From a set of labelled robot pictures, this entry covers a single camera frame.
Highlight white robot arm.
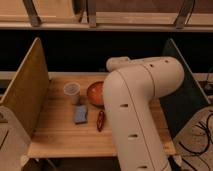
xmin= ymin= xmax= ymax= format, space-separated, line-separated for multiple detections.
xmin=103 ymin=57 xmax=184 ymax=171

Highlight orange ceramic bowl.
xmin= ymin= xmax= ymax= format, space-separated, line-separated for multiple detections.
xmin=87 ymin=81 xmax=104 ymax=106

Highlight blue sponge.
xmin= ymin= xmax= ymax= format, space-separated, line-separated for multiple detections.
xmin=74 ymin=105 xmax=87 ymax=124

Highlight right dark divider panel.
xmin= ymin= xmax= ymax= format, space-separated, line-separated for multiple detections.
xmin=160 ymin=38 xmax=210 ymax=138

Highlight left wooden divider panel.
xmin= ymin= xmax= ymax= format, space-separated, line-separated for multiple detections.
xmin=0 ymin=38 xmax=49 ymax=141

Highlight upper wooden shelf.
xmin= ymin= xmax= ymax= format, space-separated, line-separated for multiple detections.
xmin=0 ymin=0 xmax=213 ymax=32

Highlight black cables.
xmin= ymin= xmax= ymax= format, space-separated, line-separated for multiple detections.
xmin=178 ymin=111 xmax=213 ymax=171

